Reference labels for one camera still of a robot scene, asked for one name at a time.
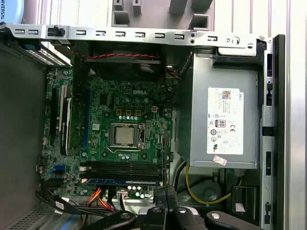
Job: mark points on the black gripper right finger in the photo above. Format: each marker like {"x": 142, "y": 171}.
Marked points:
{"x": 173, "y": 198}

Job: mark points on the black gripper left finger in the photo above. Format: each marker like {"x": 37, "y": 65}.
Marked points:
{"x": 159, "y": 198}

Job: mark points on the RAM slot with white clips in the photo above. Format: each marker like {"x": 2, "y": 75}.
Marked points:
{"x": 120, "y": 168}
{"x": 84, "y": 181}

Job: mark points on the black expansion slot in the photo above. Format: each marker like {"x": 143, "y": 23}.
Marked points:
{"x": 52, "y": 115}

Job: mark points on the white board power connector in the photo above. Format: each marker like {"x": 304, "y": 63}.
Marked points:
{"x": 122, "y": 192}

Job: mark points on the small pink sticker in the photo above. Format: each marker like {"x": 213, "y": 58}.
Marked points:
{"x": 220, "y": 160}

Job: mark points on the silver metal socket cover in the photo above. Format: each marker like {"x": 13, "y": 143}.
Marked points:
{"x": 136, "y": 135}

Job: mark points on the silver topped CPU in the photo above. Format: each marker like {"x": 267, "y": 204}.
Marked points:
{"x": 124, "y": 135}

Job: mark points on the CPU socket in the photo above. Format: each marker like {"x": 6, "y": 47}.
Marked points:
{"x": 124, "y": 135}

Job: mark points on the square brass inductor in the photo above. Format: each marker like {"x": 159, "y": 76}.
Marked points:
{"x": 128, "y": 112}
{"x": 137, "y": 112}
{"x": 119, "y": 112}

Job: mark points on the cream four pin power socket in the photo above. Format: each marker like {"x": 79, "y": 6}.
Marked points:
{"x": 154, "y": 109}

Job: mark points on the silver power supply box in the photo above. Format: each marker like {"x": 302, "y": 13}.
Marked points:
{"x": 196, "y": 107}

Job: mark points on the white power supply label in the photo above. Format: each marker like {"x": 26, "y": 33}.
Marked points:
{"x": 225, "y": 119}

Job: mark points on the small blue data connector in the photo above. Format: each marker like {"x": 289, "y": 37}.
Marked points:
{"x": 58, "y": 168}

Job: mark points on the green Dell motherboard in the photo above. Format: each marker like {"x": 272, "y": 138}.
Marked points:
{"x": 96, "y": 115}

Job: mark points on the square black board chip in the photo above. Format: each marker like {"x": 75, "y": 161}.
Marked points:
{"x": 103, "y": 98}

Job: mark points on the black case fan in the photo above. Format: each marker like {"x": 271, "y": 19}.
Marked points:
{"x": 120, "y": 68}

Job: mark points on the grey metal drive cage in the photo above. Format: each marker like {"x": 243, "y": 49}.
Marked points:
{"x": 21, "y": 119}

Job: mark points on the silver and black PC case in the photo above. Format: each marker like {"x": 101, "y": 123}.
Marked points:
{"x": 144, "y": 36}

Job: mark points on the grey plastic parts rack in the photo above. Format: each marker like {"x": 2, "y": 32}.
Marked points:
{"x": 153, "y": 12}

